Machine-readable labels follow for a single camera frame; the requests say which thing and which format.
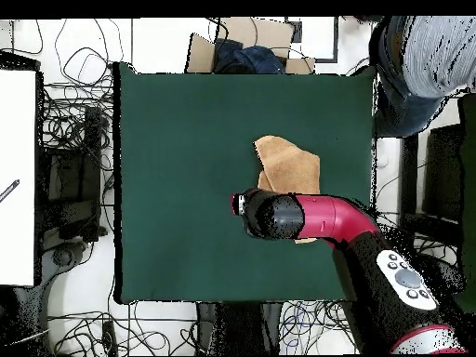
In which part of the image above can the black and blue cable tangle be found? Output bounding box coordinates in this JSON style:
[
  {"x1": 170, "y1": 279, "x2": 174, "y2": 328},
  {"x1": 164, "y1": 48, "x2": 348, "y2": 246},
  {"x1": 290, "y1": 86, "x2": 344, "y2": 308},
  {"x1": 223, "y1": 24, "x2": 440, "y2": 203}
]
[{"x1": 278, "y1": 299, "x2": 354, "y2": 356}]

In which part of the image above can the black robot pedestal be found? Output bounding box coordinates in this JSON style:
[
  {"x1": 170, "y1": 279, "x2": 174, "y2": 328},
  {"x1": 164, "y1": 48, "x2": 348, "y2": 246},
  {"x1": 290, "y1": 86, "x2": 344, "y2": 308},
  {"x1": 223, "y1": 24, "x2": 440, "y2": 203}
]
[{"x1": 195, "y1": 301, "x2": 283, "y2": 357}]

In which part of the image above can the black marker pen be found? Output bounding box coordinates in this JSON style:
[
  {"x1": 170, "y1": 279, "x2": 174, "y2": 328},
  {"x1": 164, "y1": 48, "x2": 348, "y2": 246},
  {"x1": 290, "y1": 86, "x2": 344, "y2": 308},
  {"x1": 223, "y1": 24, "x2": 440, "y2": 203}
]
[{"x1": 0, "y1": 178, "x2": 20, "y2": 204}]

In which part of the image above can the grey round base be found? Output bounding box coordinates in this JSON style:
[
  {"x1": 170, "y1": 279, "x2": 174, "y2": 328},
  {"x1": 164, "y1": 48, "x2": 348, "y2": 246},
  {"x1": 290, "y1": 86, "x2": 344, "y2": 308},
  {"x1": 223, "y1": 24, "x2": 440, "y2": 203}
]
[
  {"x1": 419, "y1": 254, "x2": 466, "y2": 298},
  {"x1": 40, "y1": 241, "x2": 90, "y2": 284}
]

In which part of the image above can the brown cardboard box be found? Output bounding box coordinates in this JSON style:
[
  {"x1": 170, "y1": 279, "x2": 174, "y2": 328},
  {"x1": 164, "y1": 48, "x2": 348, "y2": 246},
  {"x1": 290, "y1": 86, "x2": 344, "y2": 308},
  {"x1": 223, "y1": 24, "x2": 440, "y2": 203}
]
[{"x1": 184, "y1": 16, "x2": 316, "y2": 74}]

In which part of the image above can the dark blue clothes pile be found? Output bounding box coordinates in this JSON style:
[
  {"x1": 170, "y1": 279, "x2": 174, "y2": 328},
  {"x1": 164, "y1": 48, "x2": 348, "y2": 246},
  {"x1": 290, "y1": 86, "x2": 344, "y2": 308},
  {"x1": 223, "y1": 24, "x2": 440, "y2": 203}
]
[{"x1": 214, "y1": 37, "x2": 286, "y2": 74}]

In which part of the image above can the person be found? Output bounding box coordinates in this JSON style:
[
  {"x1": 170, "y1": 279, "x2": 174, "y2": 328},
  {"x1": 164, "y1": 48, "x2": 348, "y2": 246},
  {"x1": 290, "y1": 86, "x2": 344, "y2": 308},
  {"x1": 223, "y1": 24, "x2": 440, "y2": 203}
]
[{"x1": 367, "y1": 15, "x2": 476, "y2": 139}]

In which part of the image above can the black power strip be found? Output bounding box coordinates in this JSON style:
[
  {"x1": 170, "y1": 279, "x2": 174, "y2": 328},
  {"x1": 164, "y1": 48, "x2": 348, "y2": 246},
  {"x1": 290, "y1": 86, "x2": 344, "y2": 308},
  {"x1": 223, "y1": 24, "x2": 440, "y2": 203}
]
[{"x1": 100, "y1": 320, "x2": 119, "y2": 357}]

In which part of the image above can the dark green table cloth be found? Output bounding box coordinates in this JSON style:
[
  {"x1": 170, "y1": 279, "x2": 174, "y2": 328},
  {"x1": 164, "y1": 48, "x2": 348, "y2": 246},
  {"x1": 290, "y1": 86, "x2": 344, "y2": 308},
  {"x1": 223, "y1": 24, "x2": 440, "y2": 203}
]
[{"x1": 112, "y1": 60, "x2": 380, "y2": 305}]

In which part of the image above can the black upright bar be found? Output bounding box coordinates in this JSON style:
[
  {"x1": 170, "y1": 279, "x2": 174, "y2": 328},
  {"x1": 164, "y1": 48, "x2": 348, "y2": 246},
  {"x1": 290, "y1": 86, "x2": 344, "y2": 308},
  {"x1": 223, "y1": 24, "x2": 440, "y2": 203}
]
[{"x1": 399, "y1": 134, "x2": 420, "y2": 228}]

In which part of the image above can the green cloth covered stand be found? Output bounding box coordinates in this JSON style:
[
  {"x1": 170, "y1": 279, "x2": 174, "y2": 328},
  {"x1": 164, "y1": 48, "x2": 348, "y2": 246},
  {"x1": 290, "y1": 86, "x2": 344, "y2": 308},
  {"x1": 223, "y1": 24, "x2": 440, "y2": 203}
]
[{"x1": 440, "y1": 92, "x2": 476, "y2": 314}]

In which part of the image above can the white board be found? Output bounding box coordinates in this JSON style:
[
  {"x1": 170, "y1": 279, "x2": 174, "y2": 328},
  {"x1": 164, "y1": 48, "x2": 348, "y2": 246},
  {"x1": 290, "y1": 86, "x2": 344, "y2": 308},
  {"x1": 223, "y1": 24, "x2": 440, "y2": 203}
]
[{"x1": 0, "y1": 69, "x2": 37, "y2": 286}]

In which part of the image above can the tan terry towel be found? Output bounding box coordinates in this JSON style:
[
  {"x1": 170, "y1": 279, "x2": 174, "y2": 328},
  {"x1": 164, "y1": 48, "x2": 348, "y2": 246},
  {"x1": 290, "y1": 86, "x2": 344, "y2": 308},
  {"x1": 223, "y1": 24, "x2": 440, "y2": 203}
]
[{"x1": 253, "y1": 134, "x2": 322, "y2": 245}]

